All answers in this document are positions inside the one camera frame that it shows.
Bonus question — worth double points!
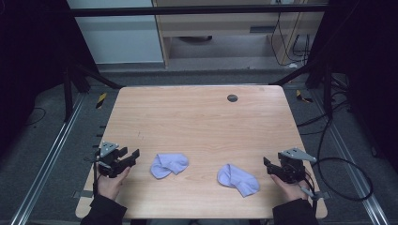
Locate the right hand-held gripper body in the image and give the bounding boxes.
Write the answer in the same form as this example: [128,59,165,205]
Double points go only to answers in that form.
[266,147,317,185]

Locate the black hanging cables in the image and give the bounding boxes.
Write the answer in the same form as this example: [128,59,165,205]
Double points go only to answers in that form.
[269,10,312,68]

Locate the yellow black striped tape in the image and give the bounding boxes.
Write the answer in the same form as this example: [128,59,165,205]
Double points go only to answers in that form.
[295,89,314,104]
[95,92,108,111]

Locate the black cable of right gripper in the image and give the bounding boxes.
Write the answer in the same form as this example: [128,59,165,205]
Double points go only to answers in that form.
[298,172,331,217]

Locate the wooden desk furniture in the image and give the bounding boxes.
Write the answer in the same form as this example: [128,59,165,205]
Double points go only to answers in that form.
[152,0,329,68]

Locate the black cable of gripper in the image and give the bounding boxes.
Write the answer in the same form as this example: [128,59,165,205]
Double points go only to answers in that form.
[92,156,101,199]
[298,172,331,217]

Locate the aluminium floor rail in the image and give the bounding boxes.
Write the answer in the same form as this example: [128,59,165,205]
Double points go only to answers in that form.
[8,93,86,225]
[311,90,390,225]

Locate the person's left hand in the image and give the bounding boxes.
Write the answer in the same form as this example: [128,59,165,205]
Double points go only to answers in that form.
[97,162,131,202]

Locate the light purple sock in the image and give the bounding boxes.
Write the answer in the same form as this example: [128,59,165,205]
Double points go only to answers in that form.
[216,163,261,199]
[149,152,190,180]

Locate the person's right hand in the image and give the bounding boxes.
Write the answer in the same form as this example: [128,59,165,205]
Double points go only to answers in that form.
[269,173,311,203]

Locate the black horizontal frame bar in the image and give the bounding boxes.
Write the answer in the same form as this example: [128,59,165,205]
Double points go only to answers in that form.
[69,3,329,18]

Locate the thin black floor cable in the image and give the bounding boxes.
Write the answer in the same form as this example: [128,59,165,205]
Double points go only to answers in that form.
[23,106,47,128]

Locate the black looped floor cable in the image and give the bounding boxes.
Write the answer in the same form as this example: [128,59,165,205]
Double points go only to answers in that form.
[296,90,375,203]

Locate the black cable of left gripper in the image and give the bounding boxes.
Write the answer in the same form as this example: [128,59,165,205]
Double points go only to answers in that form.
[92,156,101,199]

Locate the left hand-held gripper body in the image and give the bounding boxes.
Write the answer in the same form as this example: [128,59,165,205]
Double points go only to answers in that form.
[95,141,130,179]

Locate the black metal stand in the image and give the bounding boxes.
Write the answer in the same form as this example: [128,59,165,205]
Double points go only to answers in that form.
[62,59,125,124]
[269,59,334,120]

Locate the white cabinet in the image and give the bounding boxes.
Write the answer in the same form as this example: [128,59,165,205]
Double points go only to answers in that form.
[67,0,165,66]

